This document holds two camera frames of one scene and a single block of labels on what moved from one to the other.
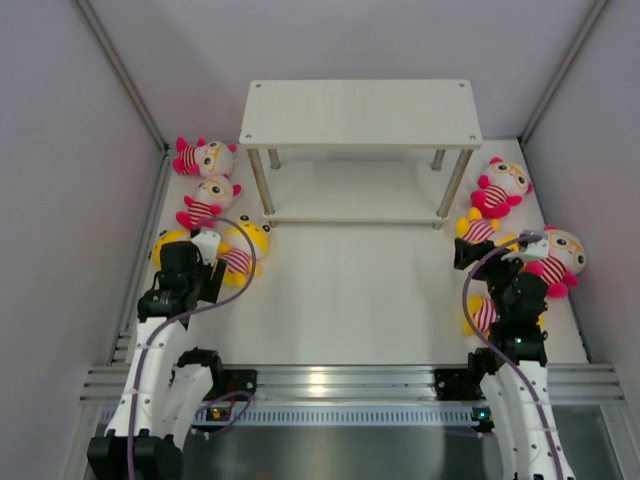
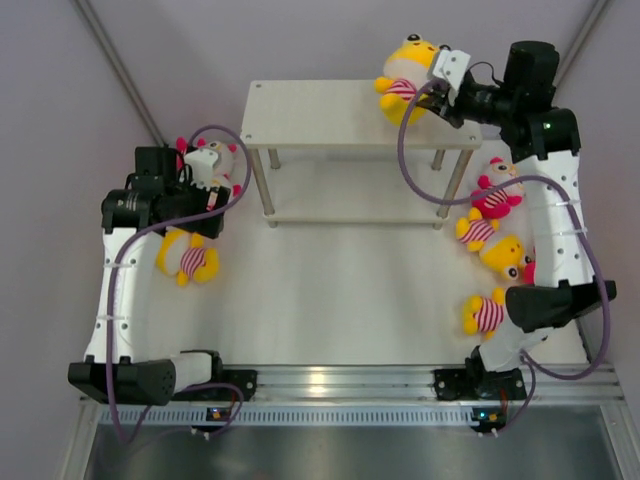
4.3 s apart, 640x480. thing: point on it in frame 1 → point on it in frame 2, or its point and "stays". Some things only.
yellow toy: [482, 312] stays
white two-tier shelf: [417, 114] stays
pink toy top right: [503, 187] stays
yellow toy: [475, 227] stays
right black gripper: [466, 252] → [447, 111]
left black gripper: [210, 289] → [205, 223]
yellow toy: [237, 251] → [407, 69]
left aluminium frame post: [93, 23] stays
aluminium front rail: [341, 384] stays
